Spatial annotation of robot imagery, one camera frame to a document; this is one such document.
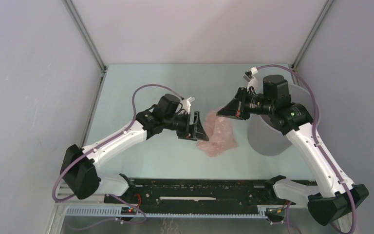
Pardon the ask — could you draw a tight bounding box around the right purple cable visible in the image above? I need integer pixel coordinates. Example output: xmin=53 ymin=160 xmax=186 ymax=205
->
xmin=256 ymin=64 xmax=357 ymax=234

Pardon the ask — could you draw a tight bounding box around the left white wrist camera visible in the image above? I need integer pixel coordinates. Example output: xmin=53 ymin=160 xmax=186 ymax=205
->
xmin=177 ymin=97 xmax=195 ymax=114

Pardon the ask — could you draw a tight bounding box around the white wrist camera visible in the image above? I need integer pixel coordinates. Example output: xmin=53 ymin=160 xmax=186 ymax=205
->
xmin=177 ymin=97 xmax=195 ymax=114
xmin=243 ymin=67 xmax=260 ymax=93

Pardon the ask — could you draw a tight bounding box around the metal corner post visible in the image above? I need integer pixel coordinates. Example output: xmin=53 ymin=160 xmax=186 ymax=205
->
xmin=292 ymin=0 xmax=336 ymax=71
xmin=62 ymin=0 xmax=107 ymax=73

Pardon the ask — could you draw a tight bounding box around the pink plastic trash bag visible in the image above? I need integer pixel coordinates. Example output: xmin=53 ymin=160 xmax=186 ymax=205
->
xmin=197 ymin=108 xmax=239 ymax=157

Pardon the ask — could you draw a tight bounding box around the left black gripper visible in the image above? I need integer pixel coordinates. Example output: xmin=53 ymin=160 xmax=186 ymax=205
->
xmin=164 ymin=111 xmax=208 ymax=142

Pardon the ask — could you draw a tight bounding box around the grey trash bin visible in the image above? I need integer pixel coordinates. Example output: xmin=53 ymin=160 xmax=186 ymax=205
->
xmin=247 ymin=84 xmax=314 ymax=156

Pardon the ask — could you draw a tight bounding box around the right metal corner post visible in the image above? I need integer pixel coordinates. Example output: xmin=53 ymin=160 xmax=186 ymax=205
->
xmin=292 ymin=0 xmax=336 ymax=71

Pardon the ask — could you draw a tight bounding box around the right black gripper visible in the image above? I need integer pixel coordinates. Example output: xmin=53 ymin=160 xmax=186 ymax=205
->
xmin=217 ymin=87 xmax=274 ymax=120

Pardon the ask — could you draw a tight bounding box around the left metal corner post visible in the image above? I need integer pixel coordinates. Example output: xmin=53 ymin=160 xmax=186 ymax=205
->
xmin=62 ymin=0 xmax=107 ymax=73

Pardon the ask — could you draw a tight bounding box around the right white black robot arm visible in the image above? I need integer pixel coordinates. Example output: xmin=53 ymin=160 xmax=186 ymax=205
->
xmin=217 ymin=75 xmax=369 ymax=226

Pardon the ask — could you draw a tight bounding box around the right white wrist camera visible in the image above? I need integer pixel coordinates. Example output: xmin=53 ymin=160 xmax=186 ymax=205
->
xmin=243 ymin=67 xmax=260 ymax=93

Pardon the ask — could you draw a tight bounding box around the white cable duct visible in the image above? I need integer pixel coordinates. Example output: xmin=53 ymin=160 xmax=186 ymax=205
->
xmin=65 ymin=206 xmax=267 ymax=219

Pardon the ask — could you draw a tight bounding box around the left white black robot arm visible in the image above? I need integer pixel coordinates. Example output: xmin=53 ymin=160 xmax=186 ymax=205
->
xmin=60 ymin=94 xmax=208 ymax=203

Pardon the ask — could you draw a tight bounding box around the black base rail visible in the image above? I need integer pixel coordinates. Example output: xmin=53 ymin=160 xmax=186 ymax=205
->
xmin=121 ymin=178 xmax=286 ymax=215

